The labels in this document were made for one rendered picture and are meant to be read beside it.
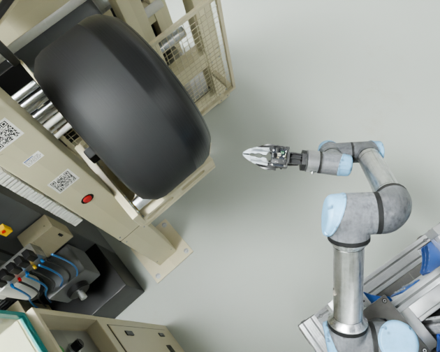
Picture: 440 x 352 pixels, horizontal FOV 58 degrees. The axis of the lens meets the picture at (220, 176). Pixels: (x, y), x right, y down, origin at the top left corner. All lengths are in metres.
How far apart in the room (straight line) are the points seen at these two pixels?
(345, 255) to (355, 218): 0.12
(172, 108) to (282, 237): 1.40
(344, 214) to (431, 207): 1.44
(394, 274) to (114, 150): 1.49
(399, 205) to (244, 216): 1.35
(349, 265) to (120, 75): 0.80
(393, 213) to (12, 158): 0.98
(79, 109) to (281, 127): 1.70
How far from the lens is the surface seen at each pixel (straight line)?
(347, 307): 1.26
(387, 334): 1.34
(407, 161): 2.57
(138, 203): 1.49
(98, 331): 1.48
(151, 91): 1.07
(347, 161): 1.38
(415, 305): 1.70
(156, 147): 1.10
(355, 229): 1.12
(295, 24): 3.06
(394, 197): 1.15
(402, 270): 2.13
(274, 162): 1.33
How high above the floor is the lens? 2.25
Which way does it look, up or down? 66 degrees down
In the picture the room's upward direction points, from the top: 20 degrees counter-clockwise
